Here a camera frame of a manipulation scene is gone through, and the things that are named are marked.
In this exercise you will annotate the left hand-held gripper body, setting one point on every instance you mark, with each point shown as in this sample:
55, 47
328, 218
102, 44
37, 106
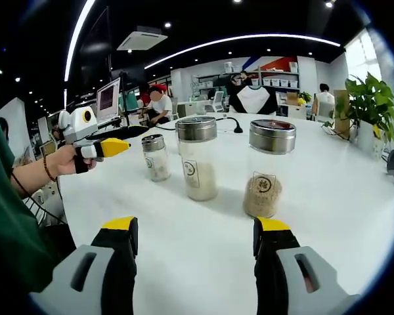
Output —
77, 126

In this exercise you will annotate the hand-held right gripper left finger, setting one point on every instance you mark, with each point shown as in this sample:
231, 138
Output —
118, 272

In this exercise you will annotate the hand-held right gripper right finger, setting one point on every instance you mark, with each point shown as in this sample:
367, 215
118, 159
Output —
272, 275

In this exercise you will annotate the small seasoning bottle beige contents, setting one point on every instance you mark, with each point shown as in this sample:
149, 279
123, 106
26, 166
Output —
157, 170

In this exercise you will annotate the tall seasoning bottle cream contents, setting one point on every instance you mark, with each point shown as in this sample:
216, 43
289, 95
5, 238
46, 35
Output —
198, 183

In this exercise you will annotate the tall seasoning bottle brown contents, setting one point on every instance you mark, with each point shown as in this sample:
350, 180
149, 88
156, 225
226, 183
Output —
271, 138

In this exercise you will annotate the person's left hand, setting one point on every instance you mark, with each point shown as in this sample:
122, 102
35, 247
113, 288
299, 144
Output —
64, 162

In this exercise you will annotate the computer monitor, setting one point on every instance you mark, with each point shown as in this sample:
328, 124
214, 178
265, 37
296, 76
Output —
108, 98

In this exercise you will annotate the ceiling air conditioner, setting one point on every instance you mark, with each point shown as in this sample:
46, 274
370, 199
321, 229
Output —
142, 41

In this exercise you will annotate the curved ceiling light strip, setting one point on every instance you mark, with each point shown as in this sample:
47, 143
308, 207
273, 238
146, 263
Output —
243, 38
77, 33

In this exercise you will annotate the grey storage shelf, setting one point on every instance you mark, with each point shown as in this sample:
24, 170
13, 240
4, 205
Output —
207, 78

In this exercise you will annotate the white office chair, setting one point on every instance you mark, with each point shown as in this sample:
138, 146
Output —
218, 98

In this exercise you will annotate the person's green shirt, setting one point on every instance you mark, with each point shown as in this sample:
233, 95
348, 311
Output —
10, 229

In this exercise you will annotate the group of ceiling spotlights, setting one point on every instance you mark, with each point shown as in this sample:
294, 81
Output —
167, 24

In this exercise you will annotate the black and white raglan shirt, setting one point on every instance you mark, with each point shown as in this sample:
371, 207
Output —
253, 98

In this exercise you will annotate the row of white storage boxes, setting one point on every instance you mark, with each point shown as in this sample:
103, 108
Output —
279, 82

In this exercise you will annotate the cardboard box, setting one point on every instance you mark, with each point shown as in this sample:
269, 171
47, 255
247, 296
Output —
292, 97

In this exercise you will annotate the brown paper bag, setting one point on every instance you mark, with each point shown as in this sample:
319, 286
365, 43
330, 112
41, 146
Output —
341, 115

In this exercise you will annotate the green plant in white pot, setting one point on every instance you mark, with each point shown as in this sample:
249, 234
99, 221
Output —
371, 98

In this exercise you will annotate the bright window with blinds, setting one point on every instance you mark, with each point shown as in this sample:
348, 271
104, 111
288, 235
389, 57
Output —
362, 55

